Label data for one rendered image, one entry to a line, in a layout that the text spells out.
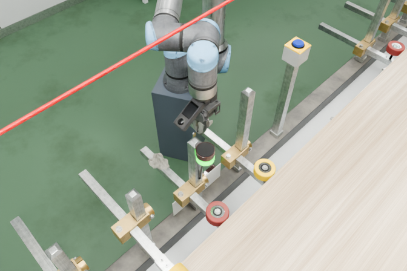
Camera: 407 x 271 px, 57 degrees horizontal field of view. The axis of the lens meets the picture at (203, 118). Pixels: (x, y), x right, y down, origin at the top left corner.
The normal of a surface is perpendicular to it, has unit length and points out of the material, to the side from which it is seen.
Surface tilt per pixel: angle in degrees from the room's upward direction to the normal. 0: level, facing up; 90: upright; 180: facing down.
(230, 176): 0
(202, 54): 5
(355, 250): 0
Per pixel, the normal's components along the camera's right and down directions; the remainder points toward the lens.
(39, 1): 0.69, 0.55
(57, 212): 0.00, -0.64
